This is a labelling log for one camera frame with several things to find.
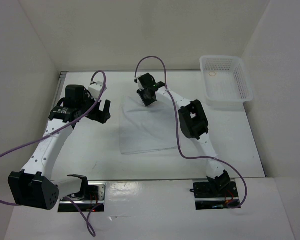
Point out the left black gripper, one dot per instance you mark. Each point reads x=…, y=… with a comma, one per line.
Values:
x=101, y=116

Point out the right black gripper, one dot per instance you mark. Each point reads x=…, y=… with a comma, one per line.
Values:
x=147, y=102

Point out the white skirt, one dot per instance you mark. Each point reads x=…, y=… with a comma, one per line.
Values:
x=146, y=129

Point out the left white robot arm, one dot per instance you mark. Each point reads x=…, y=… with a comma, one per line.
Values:
x=33, y=186

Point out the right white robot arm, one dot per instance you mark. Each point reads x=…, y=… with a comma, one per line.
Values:
x=192, y=122

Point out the white perforated plastic basket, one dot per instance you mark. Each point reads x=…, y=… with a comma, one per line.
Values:
x=226, y=82

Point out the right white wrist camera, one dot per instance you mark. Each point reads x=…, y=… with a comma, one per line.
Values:
x=137, y=81

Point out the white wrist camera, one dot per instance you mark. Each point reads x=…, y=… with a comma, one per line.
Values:
x=97, y=89
x=137, y=81

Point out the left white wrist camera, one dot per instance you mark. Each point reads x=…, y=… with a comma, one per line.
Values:
x=97, y=89

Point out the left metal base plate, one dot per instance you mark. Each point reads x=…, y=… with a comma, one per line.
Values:
x=92, y=199

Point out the metal base plate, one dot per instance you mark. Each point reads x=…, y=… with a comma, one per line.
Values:
x=92, y=199
x=205, y=199

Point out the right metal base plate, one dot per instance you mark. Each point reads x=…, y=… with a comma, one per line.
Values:
x=205, y=199

